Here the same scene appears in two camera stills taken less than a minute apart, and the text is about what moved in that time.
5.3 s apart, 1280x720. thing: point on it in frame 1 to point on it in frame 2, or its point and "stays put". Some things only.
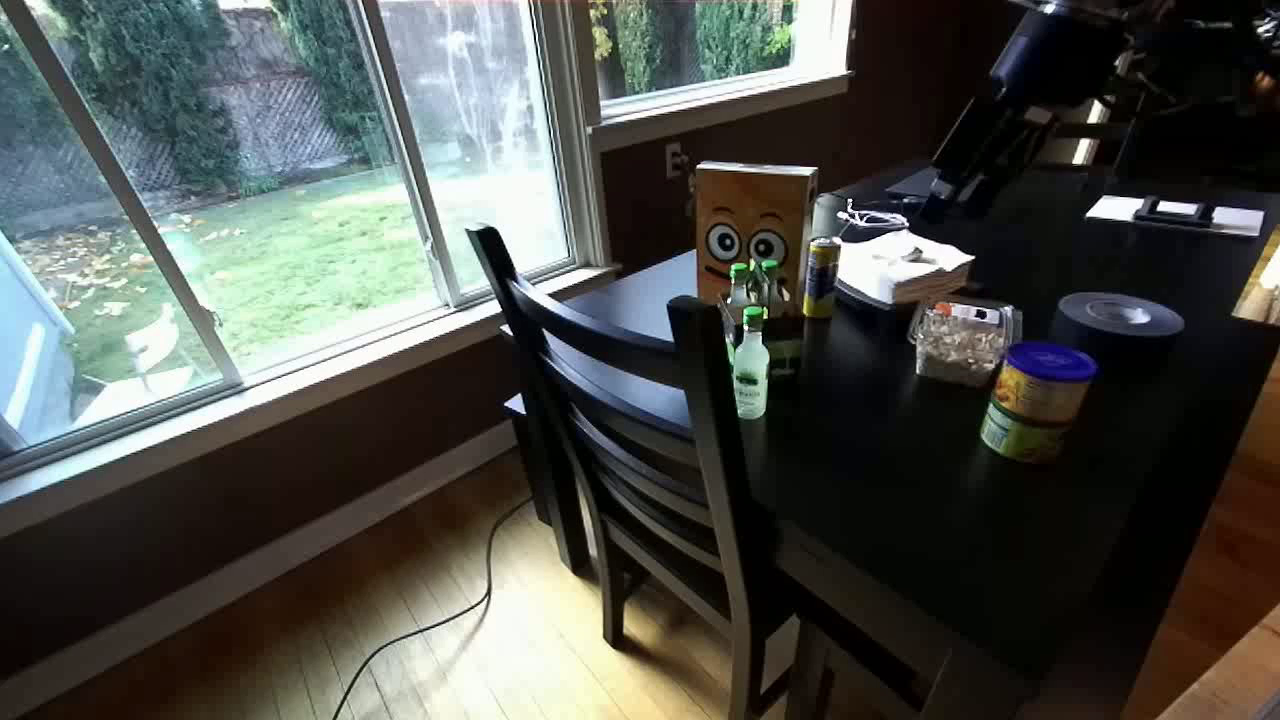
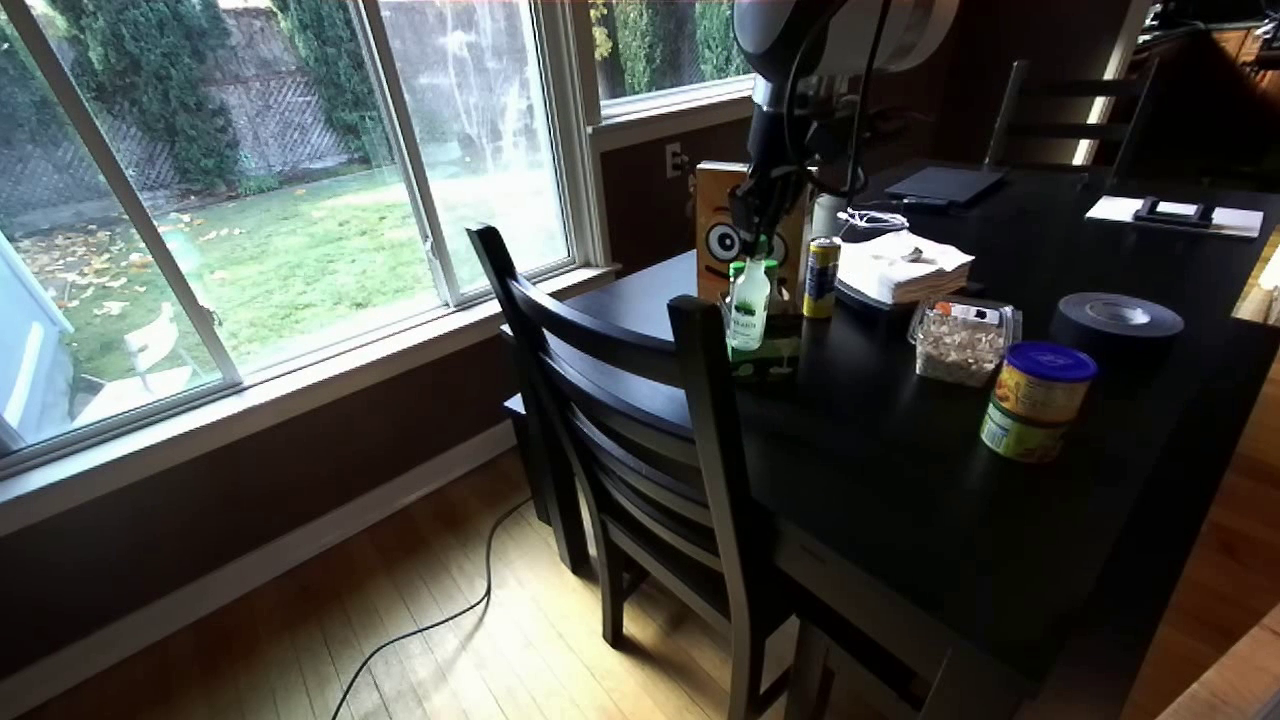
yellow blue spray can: [823, 280] stays put
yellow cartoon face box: [751, 212] stays put
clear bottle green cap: [751, 366] to [746, 306]
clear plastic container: [961, 343] stays put
